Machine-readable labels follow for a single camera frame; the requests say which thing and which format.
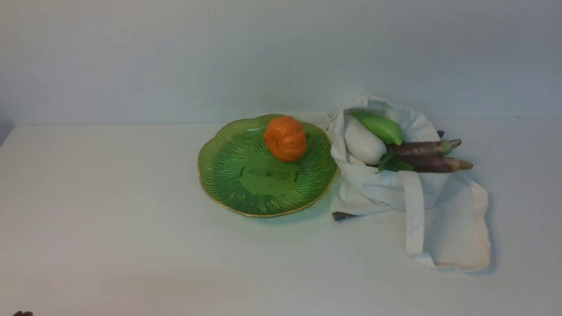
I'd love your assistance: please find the lower purple eggplant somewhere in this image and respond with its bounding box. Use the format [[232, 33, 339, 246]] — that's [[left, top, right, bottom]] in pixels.
[[397, 157, 473, 173]]

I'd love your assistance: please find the green glass plate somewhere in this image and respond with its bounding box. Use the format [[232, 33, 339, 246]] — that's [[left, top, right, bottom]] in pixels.
[[197, 114, 339, 218]]

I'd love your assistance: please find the dark object at bottom edge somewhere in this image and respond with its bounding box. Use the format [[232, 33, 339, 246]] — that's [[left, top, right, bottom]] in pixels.
[[13, 311, 34, 316]]

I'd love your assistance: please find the green cucumber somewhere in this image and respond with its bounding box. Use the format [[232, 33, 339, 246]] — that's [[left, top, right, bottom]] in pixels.
[[351, 111, 403, 146]]

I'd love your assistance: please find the green leafy vegetable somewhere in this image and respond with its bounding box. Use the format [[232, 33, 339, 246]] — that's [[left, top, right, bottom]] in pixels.
[[377, 151, 414, 174]]

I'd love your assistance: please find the purple eggplant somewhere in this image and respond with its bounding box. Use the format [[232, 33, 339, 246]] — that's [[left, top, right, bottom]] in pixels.
[[397, 157, 473, 173], [385, 138, 462, 158]]

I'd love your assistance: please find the upper purple eggplant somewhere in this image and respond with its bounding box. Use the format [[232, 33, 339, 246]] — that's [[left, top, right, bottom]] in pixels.
[[385, 138, 462, 158]]

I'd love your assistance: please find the orange pumpkin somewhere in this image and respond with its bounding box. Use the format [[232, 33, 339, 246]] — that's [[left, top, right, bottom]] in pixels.
[[264, 116, 307, 162]]

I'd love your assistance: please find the white cloth bag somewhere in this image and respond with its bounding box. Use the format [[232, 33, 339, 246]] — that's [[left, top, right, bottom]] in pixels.
[[295, 94, 490, 272]]

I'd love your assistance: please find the white radish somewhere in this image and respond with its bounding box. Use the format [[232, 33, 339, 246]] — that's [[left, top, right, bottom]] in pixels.
[[344, 115, 387, 165]]

